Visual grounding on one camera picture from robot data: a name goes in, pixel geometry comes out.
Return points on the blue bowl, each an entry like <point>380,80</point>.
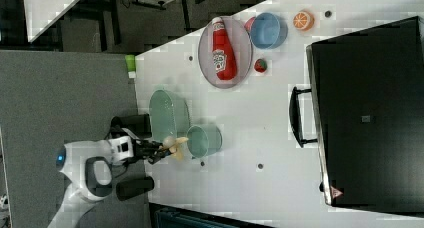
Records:
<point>268,31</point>

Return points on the black toaster oven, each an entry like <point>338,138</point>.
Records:
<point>368,96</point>

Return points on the grey round plate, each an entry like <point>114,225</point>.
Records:
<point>241,45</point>

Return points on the black oven door handle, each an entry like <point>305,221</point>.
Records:
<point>295,117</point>

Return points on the green mug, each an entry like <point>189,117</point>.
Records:
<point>204,140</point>

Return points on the small red strawberry toy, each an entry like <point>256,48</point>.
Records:
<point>260,65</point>

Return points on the plush peeled banana toy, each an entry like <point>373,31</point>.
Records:
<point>174,145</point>

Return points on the black cylinder lower clamp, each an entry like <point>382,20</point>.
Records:
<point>131,188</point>

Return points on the orange slice toy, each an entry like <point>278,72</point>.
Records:
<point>303,20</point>

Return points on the black cylinder table clamp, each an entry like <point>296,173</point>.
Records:
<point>138,124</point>

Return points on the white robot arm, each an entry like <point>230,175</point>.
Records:
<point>88,165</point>

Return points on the green plate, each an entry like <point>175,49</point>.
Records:
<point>169,115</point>

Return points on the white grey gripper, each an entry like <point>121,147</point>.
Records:
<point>122,149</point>

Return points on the plush red ketchup bottle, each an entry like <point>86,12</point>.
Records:
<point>224,61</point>

